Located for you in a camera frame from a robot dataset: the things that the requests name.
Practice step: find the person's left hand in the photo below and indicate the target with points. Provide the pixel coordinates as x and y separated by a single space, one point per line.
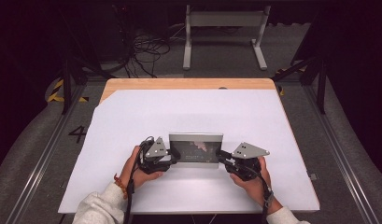
132 174

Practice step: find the person's right hand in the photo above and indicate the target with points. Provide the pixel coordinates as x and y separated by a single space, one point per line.
257 186

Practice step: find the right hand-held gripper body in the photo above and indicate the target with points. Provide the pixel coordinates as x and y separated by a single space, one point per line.
246 161

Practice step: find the large white paper sheet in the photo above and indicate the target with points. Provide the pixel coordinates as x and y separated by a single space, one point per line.
191 112

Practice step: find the white metal stand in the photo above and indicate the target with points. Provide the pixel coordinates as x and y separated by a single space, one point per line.
224 18

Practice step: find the yellow black hazard tape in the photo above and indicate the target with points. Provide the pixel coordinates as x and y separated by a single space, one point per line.
56 93

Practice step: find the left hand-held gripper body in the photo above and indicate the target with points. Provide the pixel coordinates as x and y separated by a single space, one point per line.
156 155

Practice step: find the black metal stand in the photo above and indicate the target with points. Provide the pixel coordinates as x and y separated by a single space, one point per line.
319 81
67 81

